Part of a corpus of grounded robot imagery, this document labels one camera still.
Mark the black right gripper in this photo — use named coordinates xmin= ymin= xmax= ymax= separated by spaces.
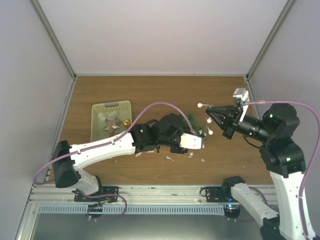
xmin=205 ymin=104 xmax=273 ymax=143

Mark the white ball light string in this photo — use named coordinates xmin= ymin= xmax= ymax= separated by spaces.
xmin=187 ymin=102 xmax=215 ymax=158

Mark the small green christmas tree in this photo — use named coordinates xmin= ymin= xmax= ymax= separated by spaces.
xmin=179 ymin=113 xmax=207 ymax=138

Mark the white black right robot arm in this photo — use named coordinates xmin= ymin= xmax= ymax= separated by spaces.
xmin=205 ymin=100 xmax=318 ymax=240

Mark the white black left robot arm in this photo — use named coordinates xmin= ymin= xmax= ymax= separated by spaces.
xmin=52 ymin=113 xmax=204 ymax=202

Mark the gold bauble ornament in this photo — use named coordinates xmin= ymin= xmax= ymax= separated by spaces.
xmin=122 ymin=119 xmax=132 ymax=128

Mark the light green perforated plastic basket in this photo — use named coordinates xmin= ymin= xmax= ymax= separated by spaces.
xmin=90 ymin=100 xmax=133 ymax=142

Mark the silver glitter star ornament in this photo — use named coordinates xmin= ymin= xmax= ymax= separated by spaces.
xmin=102 ymin=118 xmax=122 ymax=133

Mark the silver mesh ribbon bow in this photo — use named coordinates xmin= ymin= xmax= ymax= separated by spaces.
xmin=97 ymin=111 xmax=119 ymax=122

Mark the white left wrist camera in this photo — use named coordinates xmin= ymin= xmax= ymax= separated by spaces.
xmin=179 ymin=133 xmax=204 ymax=150

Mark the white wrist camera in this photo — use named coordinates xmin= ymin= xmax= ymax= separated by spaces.
xmin=179 ymin=133 xmax=204 ymax=150
xmin=232 ymin=88 xmax=250 ymax=123

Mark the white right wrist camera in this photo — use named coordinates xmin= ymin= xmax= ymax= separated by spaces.
xmin=232 ymin=88 xmax=250 ymax=123

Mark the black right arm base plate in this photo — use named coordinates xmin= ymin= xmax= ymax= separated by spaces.
xmin=199 ymin=186 xmax=238 ymax=204

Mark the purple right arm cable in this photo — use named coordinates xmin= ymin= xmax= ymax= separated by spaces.
xmin=246 ymin=99 xmax=320 ymax=237

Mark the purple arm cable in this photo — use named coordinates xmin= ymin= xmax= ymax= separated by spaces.
xmin=246 ymin=99 xmax=320 ymax=237
xmin=33 ymin=101 xmax=198 ymax=186

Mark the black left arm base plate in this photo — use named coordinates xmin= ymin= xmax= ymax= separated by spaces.
xmin=72 ymin=186 xmax=119 ymax=203

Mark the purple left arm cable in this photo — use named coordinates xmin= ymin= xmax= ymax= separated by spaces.
xmin=33 ymin=101 xmax=198 ymax=186

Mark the aluminium front mounting rail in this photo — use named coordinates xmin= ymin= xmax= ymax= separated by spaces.
xmin=27 ymin=184 xmax=278 ymax=205

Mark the grey slotted cable duct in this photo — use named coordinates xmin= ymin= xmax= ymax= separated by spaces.
xmin=38 ymin=204 xmax=224 ymax=216

